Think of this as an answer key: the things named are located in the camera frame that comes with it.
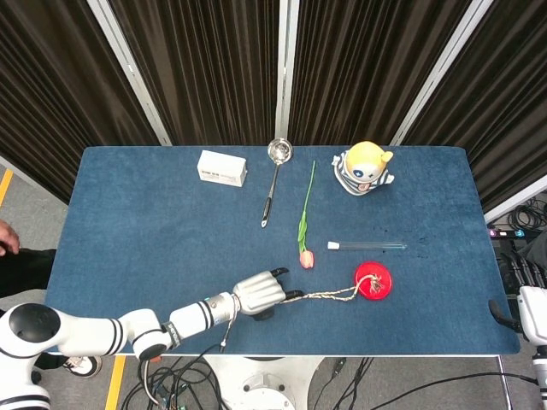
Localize bystander bare hand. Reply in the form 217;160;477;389
0;220;21;257

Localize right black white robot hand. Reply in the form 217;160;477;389
488;285;547;343

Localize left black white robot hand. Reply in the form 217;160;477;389
232;266;305;320

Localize red button with white thread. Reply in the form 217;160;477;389
353;261;393;302

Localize beige braided rope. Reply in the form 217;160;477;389
279;275;385;305

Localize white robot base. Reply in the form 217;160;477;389
204;356;326;410

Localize bystander black trousers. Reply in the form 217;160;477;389
0;247;57;300

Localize pink tulip green stem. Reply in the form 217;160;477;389
297;160;317;271

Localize glass test tube white cap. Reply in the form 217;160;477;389
326;241;408;252

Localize black power strip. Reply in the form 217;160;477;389
488;228;529;239

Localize blue table mat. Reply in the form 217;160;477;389
44;145;521;356

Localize white cardboard box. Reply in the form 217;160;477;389
197;149;249;188

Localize dark brown curtain panel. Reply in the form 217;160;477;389
288;0;473;146
0;0;162;206
109;0;281;146
401;0;547;213

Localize white black sneaker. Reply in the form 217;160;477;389
62;355;103;379

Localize yellow striped plush toy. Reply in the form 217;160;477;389
332;140;396;196

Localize coiled black cables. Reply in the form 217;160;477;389
506;194;547;231

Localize white frame rail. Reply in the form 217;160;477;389
485;173;547;224

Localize long black floor cable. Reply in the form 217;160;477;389
331;356;535;410

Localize black floor cable bundle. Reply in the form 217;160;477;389
121;356;230;410

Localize steel ladle black handle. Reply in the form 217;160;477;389
260;138;294;229

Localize white frame post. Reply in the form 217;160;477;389
273;0;300;138
87;0;174;147
389;0;497;146

